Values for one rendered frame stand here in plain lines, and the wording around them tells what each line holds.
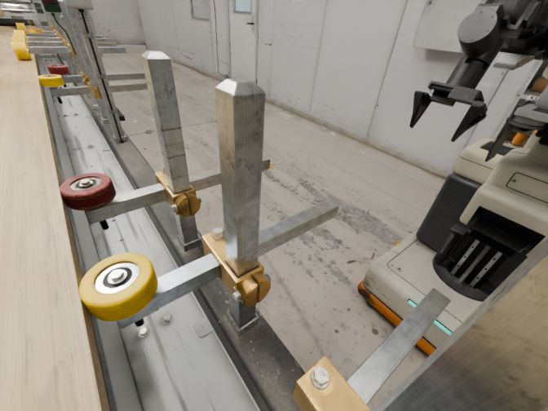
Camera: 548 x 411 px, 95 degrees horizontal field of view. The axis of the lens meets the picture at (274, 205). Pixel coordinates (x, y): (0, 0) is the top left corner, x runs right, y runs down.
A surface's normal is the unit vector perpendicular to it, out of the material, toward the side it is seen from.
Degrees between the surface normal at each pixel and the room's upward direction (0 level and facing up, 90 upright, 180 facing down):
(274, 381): 0
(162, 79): 90
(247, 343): 0
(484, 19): 66
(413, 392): 90
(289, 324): 0
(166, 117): 90
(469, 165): 90
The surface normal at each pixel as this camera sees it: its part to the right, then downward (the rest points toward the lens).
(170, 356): 0.07, -0.80
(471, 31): -0.69, -0.03
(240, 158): 0.61, 0.51
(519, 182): -0.79, 0.43
